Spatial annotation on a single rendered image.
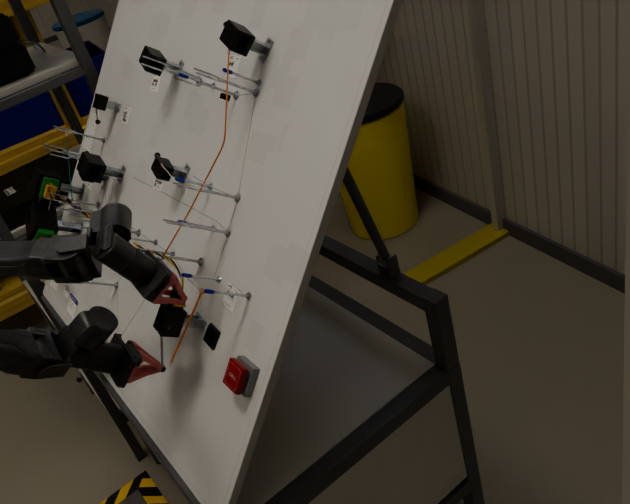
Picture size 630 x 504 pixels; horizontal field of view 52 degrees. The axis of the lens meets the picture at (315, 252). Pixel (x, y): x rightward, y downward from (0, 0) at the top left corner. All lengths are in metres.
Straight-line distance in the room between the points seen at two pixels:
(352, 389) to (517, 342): 1.30
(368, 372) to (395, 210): 1.88
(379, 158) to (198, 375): 2.02
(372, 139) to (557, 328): 1.18
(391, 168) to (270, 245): 2.08
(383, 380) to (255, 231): 0.50
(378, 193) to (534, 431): 1.43
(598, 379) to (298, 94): 1.72
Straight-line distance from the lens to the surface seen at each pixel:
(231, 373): 1.20
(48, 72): 2.17
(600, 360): 2.66
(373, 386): 1.52
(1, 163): 3.44
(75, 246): 1.20
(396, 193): 3.31
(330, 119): 1.14
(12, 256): 1.26
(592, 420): 2.46
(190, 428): 1.38
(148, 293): 1.22
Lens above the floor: 1.88
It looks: 33 degrees down
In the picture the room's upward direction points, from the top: 17 degrees counter-clockwise
